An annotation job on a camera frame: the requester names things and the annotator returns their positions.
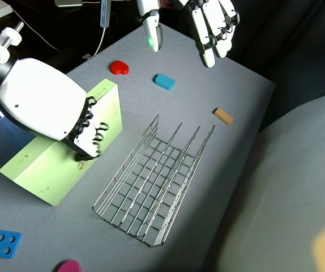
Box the silver usb hub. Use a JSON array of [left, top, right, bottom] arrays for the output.
[[100, 0, 110, 29]]

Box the white cable with plug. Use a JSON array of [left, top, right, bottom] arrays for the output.
[[82, 27, 107, 61]]

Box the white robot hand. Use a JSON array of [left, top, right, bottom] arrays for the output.
[[0, 58, 109, 163], [136, 0, 241, 69]]

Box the red heart block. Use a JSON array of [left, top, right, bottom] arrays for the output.
[[110, 60, 130, 76]]

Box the blue four-hole square block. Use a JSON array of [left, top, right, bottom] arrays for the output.
[[0, 229, 23, 260]]

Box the tan wooden block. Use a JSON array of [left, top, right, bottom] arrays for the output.
[[213, 108, 235, 126]]

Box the pale green book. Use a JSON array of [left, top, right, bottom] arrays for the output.
[[0, 78, 123, 207]]

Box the blurred grey cover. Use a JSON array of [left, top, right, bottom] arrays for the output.
[[216, 87, 325, 272]]

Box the wire metal rack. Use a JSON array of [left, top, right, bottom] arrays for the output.
[[91, 114, 216, 248]]

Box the silver flat device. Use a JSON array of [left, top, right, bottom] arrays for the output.
[[54, 0, 83, 8]]

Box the pink block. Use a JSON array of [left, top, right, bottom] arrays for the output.
[[56, 260, 83, 272]]

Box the blue rounded block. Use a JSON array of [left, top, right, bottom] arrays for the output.
[[154, 74, 177, 92]]

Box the thin white cable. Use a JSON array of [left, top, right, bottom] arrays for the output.
[[0, 0, 61, 52]]

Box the grey table cloth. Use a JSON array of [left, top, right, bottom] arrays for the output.
[[0, 24, 276, 272]]

